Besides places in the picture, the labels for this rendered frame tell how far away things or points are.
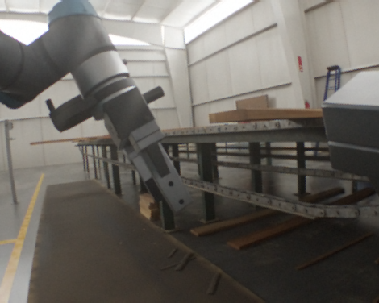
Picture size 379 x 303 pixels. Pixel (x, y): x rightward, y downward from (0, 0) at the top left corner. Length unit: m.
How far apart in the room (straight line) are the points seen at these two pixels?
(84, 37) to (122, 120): 0.14
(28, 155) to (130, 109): 12.73
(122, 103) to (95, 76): 0.06
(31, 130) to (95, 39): 12.69
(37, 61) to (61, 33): 0.05
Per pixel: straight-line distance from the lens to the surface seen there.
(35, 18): 14.12
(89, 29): 0.41
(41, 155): 13.04
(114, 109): 0.34
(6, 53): 0.37
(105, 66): 0.39
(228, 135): 1.25
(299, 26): 8.82
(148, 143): 0.30
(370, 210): 0.88
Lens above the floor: 0.83
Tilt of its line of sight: 4 degrees down
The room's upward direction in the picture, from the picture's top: 5 degrees counter-clockwise
